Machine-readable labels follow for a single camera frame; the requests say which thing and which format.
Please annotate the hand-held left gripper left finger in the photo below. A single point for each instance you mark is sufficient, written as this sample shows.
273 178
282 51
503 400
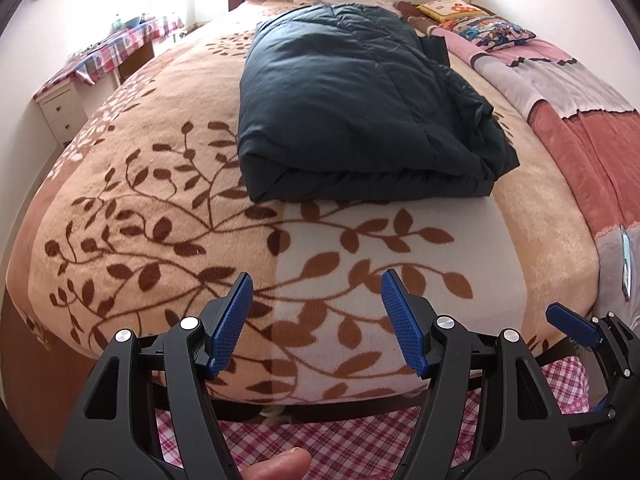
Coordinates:
230 325

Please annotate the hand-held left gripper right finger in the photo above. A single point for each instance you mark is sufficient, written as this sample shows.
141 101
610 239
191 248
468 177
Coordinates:
405 325

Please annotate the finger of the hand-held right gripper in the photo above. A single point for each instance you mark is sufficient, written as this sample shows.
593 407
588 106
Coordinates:
572 322
620 345

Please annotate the dark teal quilted jacket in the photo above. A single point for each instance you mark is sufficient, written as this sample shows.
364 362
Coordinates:
350 100

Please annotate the person's left hand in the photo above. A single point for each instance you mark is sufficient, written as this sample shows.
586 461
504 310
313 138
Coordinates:
277 465

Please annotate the silver edged flat object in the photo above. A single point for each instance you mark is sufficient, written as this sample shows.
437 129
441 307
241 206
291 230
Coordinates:
625 260

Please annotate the person's plaid clothing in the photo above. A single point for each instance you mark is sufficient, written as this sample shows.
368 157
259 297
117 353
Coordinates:
340 445

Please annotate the beige leaf print blanket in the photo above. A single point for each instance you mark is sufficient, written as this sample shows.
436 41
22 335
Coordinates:
150 200

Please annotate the pink brown patchwork blanket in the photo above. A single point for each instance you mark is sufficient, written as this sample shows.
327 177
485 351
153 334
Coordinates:
565 95

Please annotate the white drawer cabinet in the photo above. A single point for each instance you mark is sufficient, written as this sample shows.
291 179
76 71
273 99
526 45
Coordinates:
62 110

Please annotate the plaid tablecloth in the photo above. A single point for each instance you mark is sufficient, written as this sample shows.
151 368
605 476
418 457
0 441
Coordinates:
107 50

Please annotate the colourful cartoon pillow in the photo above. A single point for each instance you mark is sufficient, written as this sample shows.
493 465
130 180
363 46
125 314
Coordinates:
487 32

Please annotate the teal bowl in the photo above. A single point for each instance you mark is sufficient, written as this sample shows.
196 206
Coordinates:
133 22

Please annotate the yellow cartoon pillow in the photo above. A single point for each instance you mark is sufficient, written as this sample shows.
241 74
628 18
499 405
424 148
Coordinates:
447 9

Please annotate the dark nightstand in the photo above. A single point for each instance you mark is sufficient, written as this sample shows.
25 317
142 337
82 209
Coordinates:
236 1

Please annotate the brown wooden bed frame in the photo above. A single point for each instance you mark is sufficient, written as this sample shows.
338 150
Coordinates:
30 385

